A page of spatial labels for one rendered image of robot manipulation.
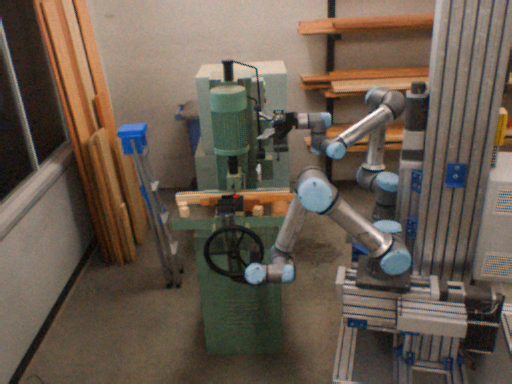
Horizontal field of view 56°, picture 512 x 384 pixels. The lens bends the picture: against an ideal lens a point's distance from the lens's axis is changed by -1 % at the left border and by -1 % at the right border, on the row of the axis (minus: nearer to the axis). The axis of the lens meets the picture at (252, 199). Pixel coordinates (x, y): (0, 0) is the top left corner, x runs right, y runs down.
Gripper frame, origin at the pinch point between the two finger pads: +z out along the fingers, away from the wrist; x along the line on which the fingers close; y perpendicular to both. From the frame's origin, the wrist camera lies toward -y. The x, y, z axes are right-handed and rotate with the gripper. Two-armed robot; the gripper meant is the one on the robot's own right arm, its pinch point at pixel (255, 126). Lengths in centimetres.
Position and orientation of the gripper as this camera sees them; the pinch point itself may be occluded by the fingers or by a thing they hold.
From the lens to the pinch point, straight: 232.7
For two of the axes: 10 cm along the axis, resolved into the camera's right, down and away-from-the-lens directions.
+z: -10.0, 0.4, 0.4
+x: 0.2, 8.8, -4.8
